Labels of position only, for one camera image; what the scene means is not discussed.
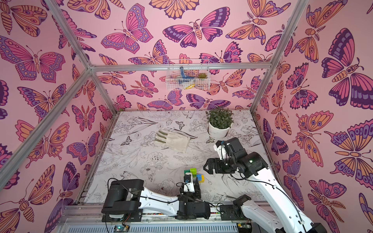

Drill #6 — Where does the aluminium frame back bar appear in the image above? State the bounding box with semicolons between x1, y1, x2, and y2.
90;62;272;72

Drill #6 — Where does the blue toy in basket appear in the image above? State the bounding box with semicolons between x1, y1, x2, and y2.
178;67;194;84

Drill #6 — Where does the white wire basket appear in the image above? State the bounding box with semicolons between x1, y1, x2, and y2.
164;59;211;91

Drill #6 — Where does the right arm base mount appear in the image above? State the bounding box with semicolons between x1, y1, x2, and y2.
217;195;252;220

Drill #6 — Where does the aluminium frame left post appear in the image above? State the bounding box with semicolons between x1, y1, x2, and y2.
45;0;117;114

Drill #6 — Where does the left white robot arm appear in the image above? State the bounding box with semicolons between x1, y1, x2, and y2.
101;178;211;220

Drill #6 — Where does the aluminium frame right post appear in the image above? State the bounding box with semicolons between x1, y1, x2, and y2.
250;0;309;114

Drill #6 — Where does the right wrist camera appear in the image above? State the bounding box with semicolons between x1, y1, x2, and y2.
214;141;227;160

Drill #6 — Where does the green circuit board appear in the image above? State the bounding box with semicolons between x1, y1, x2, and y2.
113;225;130;233

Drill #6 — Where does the small green plant in basket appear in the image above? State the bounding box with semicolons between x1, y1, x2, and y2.
197;73;207;79

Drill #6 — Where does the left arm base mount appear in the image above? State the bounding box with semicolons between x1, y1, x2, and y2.
102;209;143;223

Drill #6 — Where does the yellow item in basket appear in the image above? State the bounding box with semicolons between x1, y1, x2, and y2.
184;84;195;90

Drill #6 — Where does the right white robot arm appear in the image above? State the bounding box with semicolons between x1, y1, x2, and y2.
204;137;326;233

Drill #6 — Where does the aluminium frame left diagonal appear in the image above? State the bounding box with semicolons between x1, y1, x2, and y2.
1;69;91;189

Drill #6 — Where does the beige work glove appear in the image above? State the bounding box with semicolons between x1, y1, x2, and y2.
155;131;190;153

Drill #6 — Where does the potted green plant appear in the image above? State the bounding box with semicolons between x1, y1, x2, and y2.
206;108;234;139

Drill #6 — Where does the aluminium frame post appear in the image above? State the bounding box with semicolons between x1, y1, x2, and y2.
250;0;309;114
45;0;117;114

